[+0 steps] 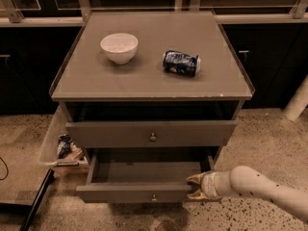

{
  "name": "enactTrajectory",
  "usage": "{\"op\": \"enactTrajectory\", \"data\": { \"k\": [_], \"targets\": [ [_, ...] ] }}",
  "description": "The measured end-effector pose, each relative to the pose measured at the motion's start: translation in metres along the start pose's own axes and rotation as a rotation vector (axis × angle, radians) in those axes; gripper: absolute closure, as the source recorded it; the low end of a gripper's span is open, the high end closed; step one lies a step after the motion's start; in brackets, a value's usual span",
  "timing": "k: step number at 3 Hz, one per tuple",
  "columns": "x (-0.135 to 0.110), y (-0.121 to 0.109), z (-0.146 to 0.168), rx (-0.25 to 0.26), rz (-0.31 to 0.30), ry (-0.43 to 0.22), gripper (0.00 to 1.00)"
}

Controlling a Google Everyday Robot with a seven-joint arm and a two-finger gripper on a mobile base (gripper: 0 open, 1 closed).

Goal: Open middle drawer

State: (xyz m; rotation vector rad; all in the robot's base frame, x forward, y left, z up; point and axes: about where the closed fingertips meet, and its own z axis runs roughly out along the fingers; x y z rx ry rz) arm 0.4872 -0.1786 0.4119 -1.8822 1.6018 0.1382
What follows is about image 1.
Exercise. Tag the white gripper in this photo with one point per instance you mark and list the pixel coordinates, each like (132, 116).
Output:
(209, 185)

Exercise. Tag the grey drawer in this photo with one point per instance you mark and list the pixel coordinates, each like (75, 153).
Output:
(116, 134)
(143, 175)

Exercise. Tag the grey top drawer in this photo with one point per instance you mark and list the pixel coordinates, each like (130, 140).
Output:
(116, 134)

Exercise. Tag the grey drawer cabinet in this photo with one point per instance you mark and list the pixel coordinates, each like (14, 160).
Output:
(93, 88)

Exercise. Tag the crushed blue soda can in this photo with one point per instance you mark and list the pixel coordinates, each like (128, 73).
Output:
(181, 63)

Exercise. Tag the blue snack bag in bin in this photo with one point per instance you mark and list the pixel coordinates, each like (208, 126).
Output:
(64, 142)

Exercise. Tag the clear plastic bin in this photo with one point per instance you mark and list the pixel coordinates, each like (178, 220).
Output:
(74, 162)

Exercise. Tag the black bar on floor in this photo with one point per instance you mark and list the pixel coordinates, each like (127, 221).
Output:
(48, 179)

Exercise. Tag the white ceramic bowl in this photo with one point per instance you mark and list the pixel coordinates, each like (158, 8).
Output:
(119, 48)

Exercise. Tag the white post at right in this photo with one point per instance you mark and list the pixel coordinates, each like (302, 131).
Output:
(298, 102)

